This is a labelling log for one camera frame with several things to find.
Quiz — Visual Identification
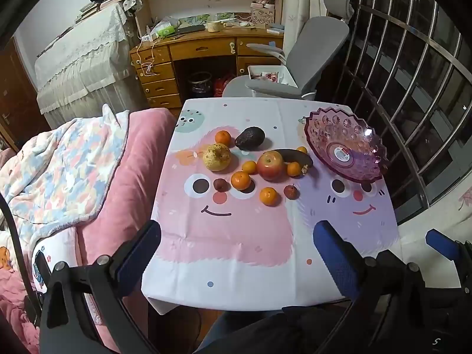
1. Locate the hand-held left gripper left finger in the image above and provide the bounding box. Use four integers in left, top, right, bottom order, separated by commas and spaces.
39, 220, 163, 354

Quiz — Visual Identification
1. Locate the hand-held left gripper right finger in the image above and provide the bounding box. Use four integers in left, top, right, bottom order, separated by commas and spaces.
313, 220, 436, 354

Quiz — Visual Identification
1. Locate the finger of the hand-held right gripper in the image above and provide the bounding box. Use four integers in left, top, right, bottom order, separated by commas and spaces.
425, 229, 472, 266

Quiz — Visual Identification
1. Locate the purple glass bowl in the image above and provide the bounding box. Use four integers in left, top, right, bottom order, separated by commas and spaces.
298, 106, 389, 184

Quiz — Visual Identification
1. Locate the red apple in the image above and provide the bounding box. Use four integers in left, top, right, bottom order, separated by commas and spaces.
257, 150, 285, 181

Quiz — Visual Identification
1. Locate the yellow pear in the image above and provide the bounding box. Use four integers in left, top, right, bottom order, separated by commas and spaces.
202, 143, 232, 172

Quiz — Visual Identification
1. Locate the dark avocado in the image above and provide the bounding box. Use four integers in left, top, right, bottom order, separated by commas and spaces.
235, 126, 266, 151

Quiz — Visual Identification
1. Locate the white floral cloth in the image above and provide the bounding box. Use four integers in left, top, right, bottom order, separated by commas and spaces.
396, 175, 472, 257

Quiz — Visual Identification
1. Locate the cartoon printed tablecloth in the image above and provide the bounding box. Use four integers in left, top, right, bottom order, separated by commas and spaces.
142, 98, 401, 312

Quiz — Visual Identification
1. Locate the pastel patterned blanket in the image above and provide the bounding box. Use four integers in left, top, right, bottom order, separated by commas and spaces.
0, 104, 130, 253

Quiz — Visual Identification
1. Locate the metal window grille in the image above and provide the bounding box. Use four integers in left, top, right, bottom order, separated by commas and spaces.
330, 0, 472, 214

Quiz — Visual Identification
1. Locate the black waste bin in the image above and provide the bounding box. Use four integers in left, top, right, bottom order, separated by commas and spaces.
189, 71, 213, 97

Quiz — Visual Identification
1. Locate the red plastic bag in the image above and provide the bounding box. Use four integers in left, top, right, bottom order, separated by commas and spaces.
214, 75, 235, 99

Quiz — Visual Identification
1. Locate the white storage box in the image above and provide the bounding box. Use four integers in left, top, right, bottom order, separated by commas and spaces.
246, 65, 298, 90

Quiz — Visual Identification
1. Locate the wooden door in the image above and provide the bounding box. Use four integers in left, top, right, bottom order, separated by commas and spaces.
0, 37, 50, 153

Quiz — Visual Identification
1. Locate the white lace cover cloth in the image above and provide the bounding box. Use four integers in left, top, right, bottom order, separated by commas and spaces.
34, 3, 138, 128

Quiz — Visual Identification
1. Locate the grey office chair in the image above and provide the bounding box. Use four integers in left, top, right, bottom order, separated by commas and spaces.
221, 0, 355, 101

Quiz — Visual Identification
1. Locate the wooden desk with drawers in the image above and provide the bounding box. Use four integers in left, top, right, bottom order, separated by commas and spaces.
129, 26, 285, 110

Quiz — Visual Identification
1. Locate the green tissue box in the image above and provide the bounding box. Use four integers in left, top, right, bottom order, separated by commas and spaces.
151, 22, 175, 38

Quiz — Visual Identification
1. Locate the printed cardboard box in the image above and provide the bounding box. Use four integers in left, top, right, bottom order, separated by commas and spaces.
251, 5, 277, 29

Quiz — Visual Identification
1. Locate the wooden bookshelf hutch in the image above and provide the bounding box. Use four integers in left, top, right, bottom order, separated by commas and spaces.
124, 0, 285, 35

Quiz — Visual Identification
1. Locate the black cable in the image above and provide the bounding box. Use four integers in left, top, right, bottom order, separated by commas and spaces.
0, 192, 42, 305

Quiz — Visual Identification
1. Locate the white charging cable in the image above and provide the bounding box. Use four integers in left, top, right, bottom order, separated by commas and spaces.
130, 39, 157, 79

